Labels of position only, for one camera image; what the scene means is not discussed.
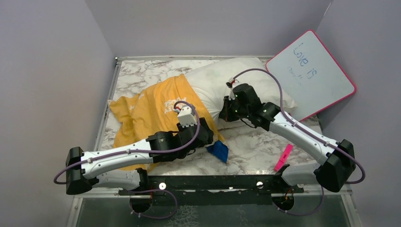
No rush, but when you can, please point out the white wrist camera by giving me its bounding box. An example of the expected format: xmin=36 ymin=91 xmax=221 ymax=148
xmin=174 ymin=105 xmax=197 ymax=128
xmin=226 ymin=78 xmax=240 ymax=100

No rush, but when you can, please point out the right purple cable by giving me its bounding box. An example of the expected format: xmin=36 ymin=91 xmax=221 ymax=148
xmin=230 ymin=68 xmax=366 ymax=217

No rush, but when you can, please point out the yellow Mickey Mouse pillowcase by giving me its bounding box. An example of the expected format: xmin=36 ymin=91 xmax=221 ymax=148
xmin=109 ymin=74 xmax=228 ymax=163

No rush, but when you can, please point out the aluminium table frame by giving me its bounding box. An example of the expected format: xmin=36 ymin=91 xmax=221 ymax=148
xmin=66 ymin=55 xmax=364 ymax=227

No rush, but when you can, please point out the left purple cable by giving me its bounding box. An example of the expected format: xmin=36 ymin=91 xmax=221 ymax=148
xmin=53 ymin=101 xmax=201 ymax=220

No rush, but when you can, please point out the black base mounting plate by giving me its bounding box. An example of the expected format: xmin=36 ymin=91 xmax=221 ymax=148
xmin=118 ymin=170 xmax=304 ymax=211

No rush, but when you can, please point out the pink marker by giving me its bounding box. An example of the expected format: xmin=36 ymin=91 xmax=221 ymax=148
xmin=274 ymin=144 xmax=293 ymax=172

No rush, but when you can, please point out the pink framed whiteboard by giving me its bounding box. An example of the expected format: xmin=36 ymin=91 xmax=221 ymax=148
xmin=265 ymin=30 xmax=357 ymax=121

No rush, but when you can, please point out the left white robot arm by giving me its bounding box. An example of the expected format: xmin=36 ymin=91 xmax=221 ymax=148
xmin=66 ymin=118 xmax=214 ymax=195

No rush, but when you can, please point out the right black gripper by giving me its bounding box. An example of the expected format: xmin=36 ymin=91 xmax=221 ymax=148
xmin=218 ymin=95 xmax=251 ymax=122

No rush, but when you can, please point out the white pillow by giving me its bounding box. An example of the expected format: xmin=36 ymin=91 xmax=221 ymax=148
xmin=185 ymin=57 xmax=297 ymax=130

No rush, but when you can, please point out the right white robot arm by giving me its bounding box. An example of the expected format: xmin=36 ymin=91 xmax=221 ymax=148
xmin=219 ymin=83 xmax=356 ymax=192

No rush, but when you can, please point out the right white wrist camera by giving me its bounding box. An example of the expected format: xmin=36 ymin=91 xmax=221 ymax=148
xmin=226 ymin=78 xmax=240 ymax=100

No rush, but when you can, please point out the purple cable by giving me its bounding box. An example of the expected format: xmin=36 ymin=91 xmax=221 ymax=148
xmin=230 ymin=68 xmax=366 ymax=217
xmin=53 ymin=101 xmax=201 ymax=220

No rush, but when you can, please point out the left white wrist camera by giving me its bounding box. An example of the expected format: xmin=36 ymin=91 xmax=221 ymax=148
xmin=174 ymin=105 xmax=197 ymax=128

